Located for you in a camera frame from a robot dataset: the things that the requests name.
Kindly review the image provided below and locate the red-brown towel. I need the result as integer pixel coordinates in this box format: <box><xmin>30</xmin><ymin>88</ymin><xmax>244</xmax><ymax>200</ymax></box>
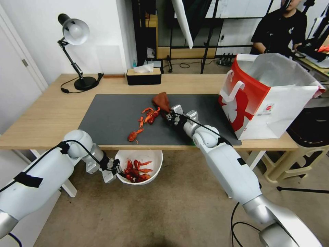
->
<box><xmin>151</xmin><ymin>92</ymin><xmax>172</xmax><ymax>116</ymax></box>

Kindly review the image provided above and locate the white round container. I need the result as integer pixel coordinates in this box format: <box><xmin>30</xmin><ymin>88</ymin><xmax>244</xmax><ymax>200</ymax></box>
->
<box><xmin>114</xmin><ymin>149</ymin><xmax>164</xmax><ymax>185</ymax></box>

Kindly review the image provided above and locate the red and white takeout bag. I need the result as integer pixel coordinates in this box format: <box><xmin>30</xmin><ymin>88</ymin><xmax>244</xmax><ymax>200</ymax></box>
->
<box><xmin>218</xmin><ymin>53</ymin><xmax>326</xmax><ymax>141</ymax></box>

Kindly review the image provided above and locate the black tissue box wooden lid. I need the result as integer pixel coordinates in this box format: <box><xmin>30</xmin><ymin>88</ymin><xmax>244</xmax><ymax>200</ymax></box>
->
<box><xmin>126</xmin><ymin>68</ymin><xmax>162</xmax><ymax>86</ymax></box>

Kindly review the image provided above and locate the dark grey table mat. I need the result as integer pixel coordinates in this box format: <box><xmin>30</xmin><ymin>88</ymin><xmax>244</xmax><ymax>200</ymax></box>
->
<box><xmin>78</xmin><ymin>94</ymin><xmax>243</xmax><ymax>146</ymax></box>

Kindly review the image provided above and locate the white tissue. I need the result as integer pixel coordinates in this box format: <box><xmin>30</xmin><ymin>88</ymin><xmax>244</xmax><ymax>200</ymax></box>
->
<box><xmin>133</xmin><ymin>63</ymin><xmax>154</xmax><ymax>74</ymax></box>

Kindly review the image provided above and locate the white flat box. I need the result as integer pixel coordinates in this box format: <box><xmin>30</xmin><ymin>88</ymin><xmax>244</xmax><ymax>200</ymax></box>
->
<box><xmin>143</xmin><ymin>59</ymin><xmax>164</xmax><ymax>68</ymax></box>

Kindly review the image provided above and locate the black power strip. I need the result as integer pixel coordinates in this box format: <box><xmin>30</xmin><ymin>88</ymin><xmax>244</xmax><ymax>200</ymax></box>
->
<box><xmin>217</xmin><ymin>52</ymin><xmax>237</xmax><ymax>66</ymax></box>

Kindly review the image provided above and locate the black light stand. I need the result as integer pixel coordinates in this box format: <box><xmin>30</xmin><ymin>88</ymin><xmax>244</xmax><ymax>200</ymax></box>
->
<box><xmin>200</xmin><ymin>0</ymin><xmax>221</xmax><ymax>74</ymax></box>

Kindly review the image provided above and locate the white reflector panel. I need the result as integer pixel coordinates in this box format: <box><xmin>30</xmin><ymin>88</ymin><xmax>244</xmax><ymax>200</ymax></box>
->
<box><xmin>171</xmin><ymin>0</ymin><xmax>194</xmax><ymax>50</ymax></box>

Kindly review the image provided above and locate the black desk lamp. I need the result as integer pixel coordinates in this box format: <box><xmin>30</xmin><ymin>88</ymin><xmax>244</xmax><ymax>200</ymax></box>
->
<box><xmin>57</xmin><ymin>13</ymin><xmax>98</xmax><ymax>91</ymax></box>

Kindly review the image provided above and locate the beige plastic stool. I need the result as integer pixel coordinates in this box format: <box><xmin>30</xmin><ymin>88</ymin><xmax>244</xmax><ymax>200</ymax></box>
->
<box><xmin>261</xmin><ymin>144</ymin><xmax>329</xmax><ymax>184</ymax></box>

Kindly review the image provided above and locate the black chair seat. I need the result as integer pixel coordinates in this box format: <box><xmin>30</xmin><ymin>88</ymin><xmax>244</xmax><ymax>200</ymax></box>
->
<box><xmin>286</xmin><ymin>106</ymin><xmax>329</xmax><ymax>149</ymax></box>

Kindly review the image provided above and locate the person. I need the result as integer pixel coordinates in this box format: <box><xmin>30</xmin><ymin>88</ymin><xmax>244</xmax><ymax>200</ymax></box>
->
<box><xmin>251</xmin><ymin>0</ymin><xmax>308</xmax><ymax>56</ymax></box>

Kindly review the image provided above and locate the black tripod leg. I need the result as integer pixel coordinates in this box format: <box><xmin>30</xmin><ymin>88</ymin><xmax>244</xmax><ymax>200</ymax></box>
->
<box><xmin>276</xmin><ymin>186</ymin><xmax>329</xmax><ymax>194</ymax></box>

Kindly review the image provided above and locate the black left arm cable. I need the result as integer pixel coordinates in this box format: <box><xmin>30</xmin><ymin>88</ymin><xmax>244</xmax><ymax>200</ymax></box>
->
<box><xmin>0</xmin><ymin>140</ymin><xmax>108</xmax><ymax>193</ymax></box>

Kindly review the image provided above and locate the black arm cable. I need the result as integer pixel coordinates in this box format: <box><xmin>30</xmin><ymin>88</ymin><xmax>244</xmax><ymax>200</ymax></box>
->
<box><xmin>230</xmin><ymin>202</ymin><xmax>260</xmax><ymax>247</ymax></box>
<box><xmin>0</xmin><ymin>140</ymin><xmax>108</xmax><ymax>193</ymax></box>

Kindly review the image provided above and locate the black lamp cable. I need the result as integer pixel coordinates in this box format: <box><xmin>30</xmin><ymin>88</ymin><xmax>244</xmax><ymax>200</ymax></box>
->
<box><xmin>60</xmin><ymin>73</ymin><xmax>104</xmax><ymax>94</ymax></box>

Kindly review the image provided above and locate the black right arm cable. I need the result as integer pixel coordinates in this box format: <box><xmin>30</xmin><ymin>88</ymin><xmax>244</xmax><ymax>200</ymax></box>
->
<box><xmin>230</xmin><ymin>202</ymin><xmax>260</xmax><ymax>247</ymax></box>

